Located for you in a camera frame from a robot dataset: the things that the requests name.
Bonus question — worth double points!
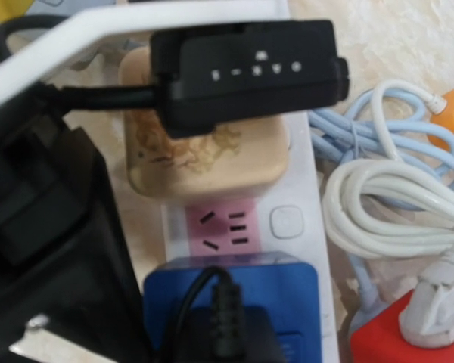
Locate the black charger plug with cable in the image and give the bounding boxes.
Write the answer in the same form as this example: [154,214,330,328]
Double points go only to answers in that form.
[157,266,286,362]

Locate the red cube socket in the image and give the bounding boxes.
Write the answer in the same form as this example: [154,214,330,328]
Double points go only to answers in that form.
[349,288,454,363]

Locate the light blue coiled cable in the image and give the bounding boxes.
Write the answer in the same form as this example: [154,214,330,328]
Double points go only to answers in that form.
[306,85,454,213]

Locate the white red cube cable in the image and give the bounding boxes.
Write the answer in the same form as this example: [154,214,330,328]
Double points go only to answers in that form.
[397,241,454,349]

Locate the blue cube adapter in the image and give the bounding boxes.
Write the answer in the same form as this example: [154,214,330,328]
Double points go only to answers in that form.
[143,252,322,362]

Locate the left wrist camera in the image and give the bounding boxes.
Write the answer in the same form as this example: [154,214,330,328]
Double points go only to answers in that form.
[150,20,350,138]

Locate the long white power strip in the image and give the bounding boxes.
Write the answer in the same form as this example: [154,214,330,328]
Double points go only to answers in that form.
[7,0,341,363]

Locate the white coiled cable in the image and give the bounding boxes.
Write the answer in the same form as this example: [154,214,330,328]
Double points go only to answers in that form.
[321,79,454,259]

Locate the beige cube adapter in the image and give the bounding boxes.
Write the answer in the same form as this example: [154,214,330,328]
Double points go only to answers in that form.
[117,46,291,199]

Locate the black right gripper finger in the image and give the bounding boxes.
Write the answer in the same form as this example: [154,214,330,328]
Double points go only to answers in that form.
[0,85,151,362]

